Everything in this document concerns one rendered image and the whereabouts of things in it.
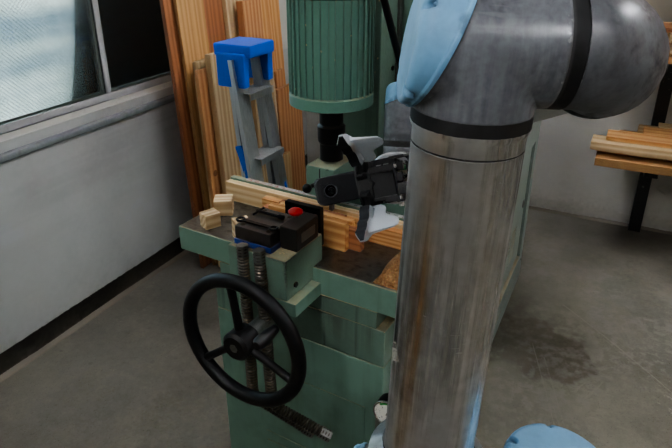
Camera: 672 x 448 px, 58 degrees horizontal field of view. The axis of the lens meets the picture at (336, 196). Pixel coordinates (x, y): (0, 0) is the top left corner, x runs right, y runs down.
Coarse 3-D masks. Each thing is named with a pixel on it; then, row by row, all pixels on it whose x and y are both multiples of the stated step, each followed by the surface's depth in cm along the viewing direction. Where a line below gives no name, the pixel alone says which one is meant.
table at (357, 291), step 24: (192, 240) 139; (216, 240) 135; (336, 264) 124; (360, 264) 124; (384, 264) 124; (312, 288) 121; (336, 288) 122; (360, 288) 119; (384, 288) 116; (288, 312) 118; (384, 312) 118
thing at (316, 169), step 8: (320, 160) 132; (344, 160) 132; (312, 168) 129; (320, 168) 128; (328, 168) 127; (336, 168) 127; (344, 168) 130; (352, 168) 134; (312, 176) 130; (320, 176) 128; (312, 192) 131
